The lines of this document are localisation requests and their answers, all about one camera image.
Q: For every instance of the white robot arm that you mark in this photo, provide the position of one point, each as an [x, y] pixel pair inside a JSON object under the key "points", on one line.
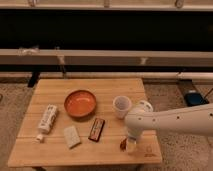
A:
{"points": [[196, 120]]}

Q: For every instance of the white paper cup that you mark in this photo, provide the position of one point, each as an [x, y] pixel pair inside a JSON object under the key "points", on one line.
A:
{"points": [[121, 106]]}

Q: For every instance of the blue box on floor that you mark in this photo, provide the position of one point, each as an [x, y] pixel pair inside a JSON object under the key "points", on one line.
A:
{"points": [[194, 98]]}

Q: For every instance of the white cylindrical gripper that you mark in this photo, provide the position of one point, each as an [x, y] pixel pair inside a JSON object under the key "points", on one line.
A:
{"points": [[131, 144]]}

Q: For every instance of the white sponge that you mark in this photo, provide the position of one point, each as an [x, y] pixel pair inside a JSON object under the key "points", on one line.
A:
{"points": [[71, 136]]}

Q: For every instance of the white tube with cap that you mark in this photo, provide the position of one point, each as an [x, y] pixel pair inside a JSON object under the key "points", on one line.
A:
{"points": [[46, 122]]}

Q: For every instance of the orange bowl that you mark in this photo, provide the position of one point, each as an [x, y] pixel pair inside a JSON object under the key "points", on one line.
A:
{"points": [[80, 103]]}

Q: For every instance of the wooden table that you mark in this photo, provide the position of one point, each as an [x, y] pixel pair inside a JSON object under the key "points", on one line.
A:
{"points": [[27, 152]]}

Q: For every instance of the dark chocolate bar package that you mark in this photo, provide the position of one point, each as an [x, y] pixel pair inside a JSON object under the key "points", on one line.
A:
{"points": [[96, 129]]}

